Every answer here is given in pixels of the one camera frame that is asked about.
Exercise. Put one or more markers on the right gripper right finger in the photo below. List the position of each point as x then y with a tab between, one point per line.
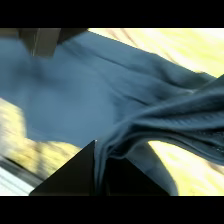
133	178

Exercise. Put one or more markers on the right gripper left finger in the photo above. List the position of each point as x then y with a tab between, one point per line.
73	176

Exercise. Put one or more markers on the navy T-shirt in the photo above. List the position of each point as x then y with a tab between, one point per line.
83	100

